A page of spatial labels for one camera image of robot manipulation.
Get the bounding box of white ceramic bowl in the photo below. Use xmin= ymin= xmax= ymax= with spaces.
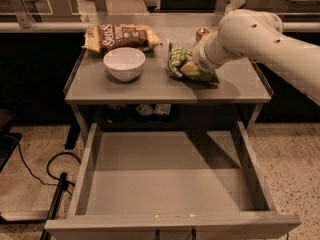
xmin=103 ymin=47 xmax=146 ymax=82

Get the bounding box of black floor cable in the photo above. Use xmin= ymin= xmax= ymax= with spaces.
xmin=3 ymin=133 xmax=82 ymax=196

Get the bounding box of black floor rail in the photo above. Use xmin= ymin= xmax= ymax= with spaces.
xmin=40 ymin=172 xmax=67 ymax=240

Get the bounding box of green jalapeno chip bag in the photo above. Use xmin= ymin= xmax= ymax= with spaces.
xmin=167 ymin=42 xmax=219 ymax=83

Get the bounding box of grey counter cabinet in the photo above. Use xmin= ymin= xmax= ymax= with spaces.
xmin=66 ymin=13 xmax=272 ymax=136

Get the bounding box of grey open drawer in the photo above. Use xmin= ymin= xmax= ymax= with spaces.
xmin=45 ymin=123 xmax=301 ymax=240

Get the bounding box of black drawer handle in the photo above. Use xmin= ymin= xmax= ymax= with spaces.
xmin=155 ymin=229 xmax=197 ymax=240

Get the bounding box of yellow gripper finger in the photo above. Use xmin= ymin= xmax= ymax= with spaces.
xmin=180 ymin=60 xmax=200 ymax=76

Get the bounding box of brown and yellow chip bag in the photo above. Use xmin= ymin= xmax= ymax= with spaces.
xmin=83 ymin=24 xmax=162 ymax=54

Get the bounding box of white horizontal rail pipe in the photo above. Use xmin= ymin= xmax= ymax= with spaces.
xmin=0 ymin=22 xmax=320 ymax=33

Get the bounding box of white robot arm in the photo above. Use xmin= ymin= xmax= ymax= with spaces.
xmin=191 ymin=9 xmax=320 ymax=104

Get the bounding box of gold soda can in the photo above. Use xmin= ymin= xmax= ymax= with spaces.
xmin=196 ymin=27 xmax=213 ymax=42

